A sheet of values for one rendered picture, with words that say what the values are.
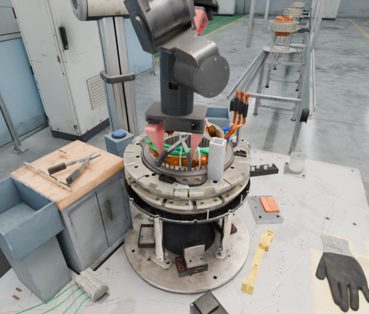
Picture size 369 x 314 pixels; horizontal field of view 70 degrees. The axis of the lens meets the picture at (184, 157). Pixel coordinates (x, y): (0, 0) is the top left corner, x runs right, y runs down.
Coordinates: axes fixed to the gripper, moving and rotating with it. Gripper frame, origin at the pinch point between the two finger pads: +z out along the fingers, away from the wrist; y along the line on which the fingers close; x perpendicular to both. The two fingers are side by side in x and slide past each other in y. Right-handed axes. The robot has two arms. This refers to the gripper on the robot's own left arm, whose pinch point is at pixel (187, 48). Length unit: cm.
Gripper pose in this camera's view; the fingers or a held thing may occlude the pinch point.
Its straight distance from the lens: 59.7
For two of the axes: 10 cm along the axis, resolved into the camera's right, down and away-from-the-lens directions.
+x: 2.4, -1.9, 9.5
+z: -1.1, 9.7, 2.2
